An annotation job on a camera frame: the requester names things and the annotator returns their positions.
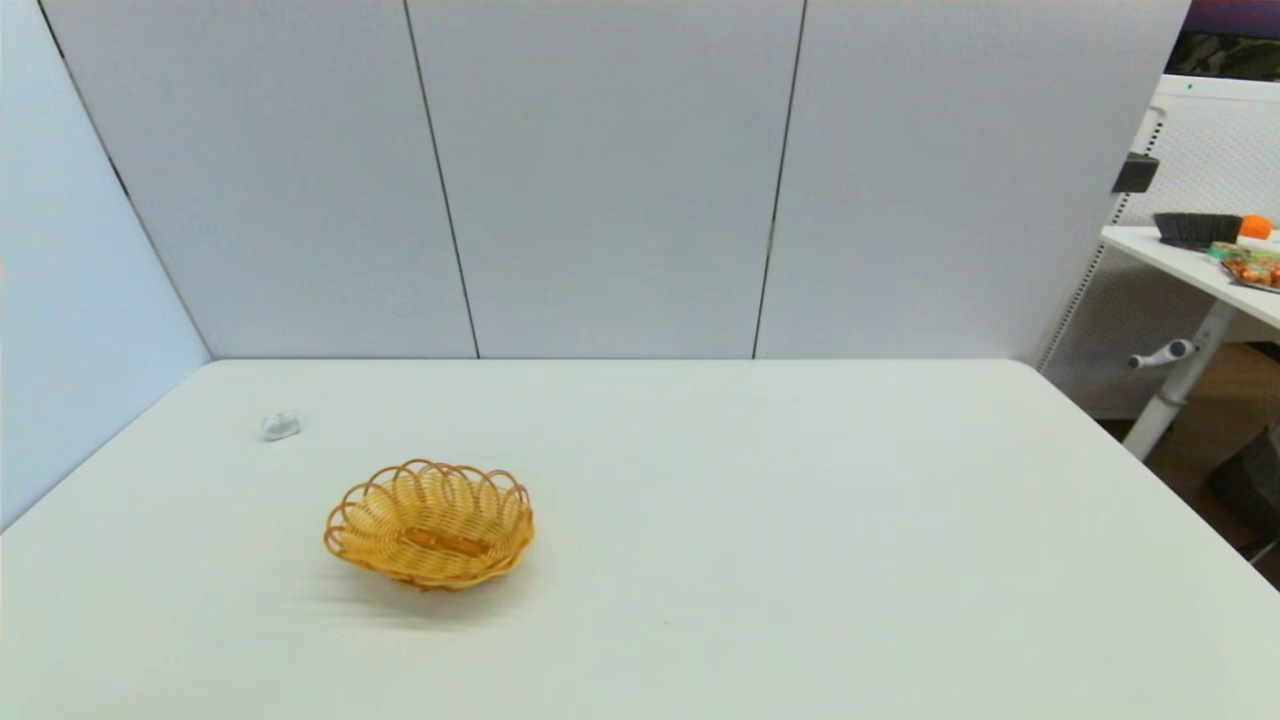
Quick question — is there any woven wicker basket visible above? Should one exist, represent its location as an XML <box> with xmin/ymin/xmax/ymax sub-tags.
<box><xmin>323</xmin><ymin>459</ymin><xmax>536</xmax><ymax>591</ymax></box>

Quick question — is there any black box on partition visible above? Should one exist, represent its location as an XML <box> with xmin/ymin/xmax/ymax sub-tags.
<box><xmin>1112</xmin><ymin>152</ymin><xmax>1161</xmax><ymax>195</ymax></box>

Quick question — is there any white side desk top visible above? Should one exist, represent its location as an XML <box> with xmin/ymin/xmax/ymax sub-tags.
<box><xmin>1101</xmin><ymin>225</ymin><xmax>1280</xmax><ymax>331</ymax></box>

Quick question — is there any black woven basket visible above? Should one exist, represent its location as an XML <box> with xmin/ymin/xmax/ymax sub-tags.
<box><xmin>1152</xmin><ymin>211</ymin><xmax>1244</xmax><ymax>251</ymax></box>

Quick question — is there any white pegboard panel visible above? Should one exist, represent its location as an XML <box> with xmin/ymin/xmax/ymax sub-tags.
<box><xmin>1035</xmin><ymin>73</ymin><xmax>1280</xmax><ymax>421</ymax></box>

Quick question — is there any black bin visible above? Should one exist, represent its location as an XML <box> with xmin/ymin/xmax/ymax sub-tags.
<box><xmin>1205</xmin><ymin>425</ymin><xmax>1280</xmax><ymax>561</ymax></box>

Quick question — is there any white desk crank handle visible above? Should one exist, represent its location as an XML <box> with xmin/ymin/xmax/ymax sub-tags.
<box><xmin>1128</xmin><ymin>339</ymin><xmax>1198</xmax><ymax>370</ymax></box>

